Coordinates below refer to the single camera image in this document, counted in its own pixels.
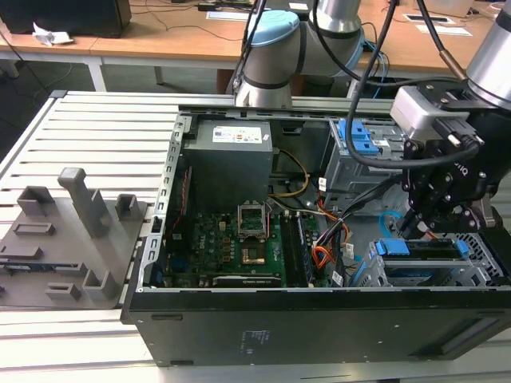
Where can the wooden desk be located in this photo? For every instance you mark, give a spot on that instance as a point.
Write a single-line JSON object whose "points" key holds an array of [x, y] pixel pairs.
{"points": [[159, 36]]}

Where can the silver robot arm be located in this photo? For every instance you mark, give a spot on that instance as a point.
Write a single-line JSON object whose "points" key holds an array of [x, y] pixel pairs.
{"points": [[271, 60]]}

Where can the black PC case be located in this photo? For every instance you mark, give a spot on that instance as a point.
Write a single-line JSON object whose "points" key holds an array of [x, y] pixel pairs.
{"points": [[279, 331]]}

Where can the blue drive clip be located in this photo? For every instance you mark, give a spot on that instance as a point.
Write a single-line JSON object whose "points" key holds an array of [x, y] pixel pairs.
{"points": [[361, 139]]}

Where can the crumpled white paper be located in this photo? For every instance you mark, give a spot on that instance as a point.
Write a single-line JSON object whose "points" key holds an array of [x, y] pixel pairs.
{"points": [[48, 36]]}

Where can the black graphics card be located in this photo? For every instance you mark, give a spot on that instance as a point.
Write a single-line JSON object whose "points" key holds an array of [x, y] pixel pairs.
{"points": [[247, 281]]}

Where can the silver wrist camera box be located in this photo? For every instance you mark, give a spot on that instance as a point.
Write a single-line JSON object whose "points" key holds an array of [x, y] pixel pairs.
{"points": [[419, 111]]}

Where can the CPU socket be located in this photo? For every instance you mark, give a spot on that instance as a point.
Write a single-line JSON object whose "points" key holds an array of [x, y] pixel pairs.
{"points": [[253, 256]]}

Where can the black box on desk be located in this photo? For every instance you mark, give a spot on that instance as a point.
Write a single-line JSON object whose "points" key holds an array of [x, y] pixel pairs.
{"points": [[64, 16]]}

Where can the grey parts rack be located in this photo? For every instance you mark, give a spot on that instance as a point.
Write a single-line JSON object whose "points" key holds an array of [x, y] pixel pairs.
{"points": [[60, 239]]}

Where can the grey power supply unit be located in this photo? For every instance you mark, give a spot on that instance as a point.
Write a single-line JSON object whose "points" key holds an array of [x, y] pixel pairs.
{"points": [[227, 171]]}

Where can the grey metal drive cage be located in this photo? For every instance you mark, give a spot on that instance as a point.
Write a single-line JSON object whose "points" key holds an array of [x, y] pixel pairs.
{"points": [[347, 179]]}

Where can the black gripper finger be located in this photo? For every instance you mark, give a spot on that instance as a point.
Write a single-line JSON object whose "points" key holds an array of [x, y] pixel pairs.
{"points": [[433, 207], [411, 223]]}

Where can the hard disk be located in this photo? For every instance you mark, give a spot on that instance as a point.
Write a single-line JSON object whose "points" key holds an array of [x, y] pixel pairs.
{"points": [[393, 247]]}

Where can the metal disk bay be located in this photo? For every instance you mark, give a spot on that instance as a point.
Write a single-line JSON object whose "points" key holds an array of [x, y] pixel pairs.
{"points": [[479, 247]]}

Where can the white paper sheet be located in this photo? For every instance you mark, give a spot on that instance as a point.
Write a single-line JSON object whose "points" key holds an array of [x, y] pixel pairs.
{"points": [[443, 30], [229, 15]]}

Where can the green motherboard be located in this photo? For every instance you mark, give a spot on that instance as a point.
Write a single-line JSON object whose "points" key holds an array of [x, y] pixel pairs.
{"points": [[211, 247]]}

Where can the black RAM slot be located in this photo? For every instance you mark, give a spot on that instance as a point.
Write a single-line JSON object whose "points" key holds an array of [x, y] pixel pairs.
{"points": [[305, 251], [288, 251]]}

